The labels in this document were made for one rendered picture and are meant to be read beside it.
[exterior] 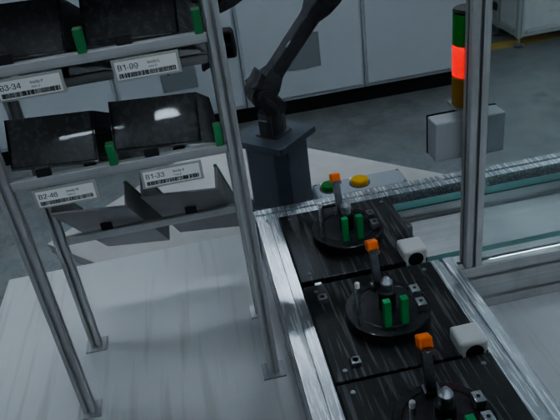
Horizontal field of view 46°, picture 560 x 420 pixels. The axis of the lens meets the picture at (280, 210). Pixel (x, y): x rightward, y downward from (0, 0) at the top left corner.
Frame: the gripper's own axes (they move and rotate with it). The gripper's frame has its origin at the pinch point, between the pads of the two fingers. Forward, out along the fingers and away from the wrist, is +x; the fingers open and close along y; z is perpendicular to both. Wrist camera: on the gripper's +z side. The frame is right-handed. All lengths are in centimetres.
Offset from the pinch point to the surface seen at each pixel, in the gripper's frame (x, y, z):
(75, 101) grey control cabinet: -227, -124, -156
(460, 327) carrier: 53, 43, -20
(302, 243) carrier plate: 23.6, 18.4, -29.6
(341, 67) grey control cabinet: -254, 43, -172
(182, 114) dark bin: 33.0, 4.5, 11.4
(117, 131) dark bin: 33.9, -5.2, 10.4
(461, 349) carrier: 56, 42, -20
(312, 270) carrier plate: 32.5, 20.3, -27.4
